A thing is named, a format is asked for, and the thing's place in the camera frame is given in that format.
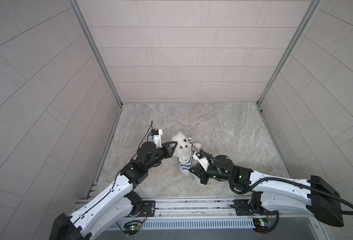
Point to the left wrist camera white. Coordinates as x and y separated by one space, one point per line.
156 137

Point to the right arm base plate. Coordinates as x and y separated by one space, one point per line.
250 208

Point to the green circuit board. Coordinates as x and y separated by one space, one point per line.
132 227
261 224

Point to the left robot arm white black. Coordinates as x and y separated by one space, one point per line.
89 222

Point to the left corner aluminium profile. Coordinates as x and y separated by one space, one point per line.
74 6

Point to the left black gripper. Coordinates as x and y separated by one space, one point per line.
167 152

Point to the corner aluminium profile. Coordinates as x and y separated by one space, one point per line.
74 6
310 12

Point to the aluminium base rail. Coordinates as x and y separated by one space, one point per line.
209 207

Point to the blue white striped knit sweater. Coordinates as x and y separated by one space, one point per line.
186 159

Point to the left green circuit board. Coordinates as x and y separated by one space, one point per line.
132 227

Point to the right corner aluminium profile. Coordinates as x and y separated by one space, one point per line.
310 12

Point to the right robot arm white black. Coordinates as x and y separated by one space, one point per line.
320 196

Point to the white plush teddy bear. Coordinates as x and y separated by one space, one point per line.
182 142

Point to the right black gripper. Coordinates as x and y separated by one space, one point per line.
201 174

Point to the white ventilation grille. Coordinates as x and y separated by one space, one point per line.
199 224

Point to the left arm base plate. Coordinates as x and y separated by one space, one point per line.
144 209

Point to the right green circuit board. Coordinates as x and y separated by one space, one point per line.
261 224

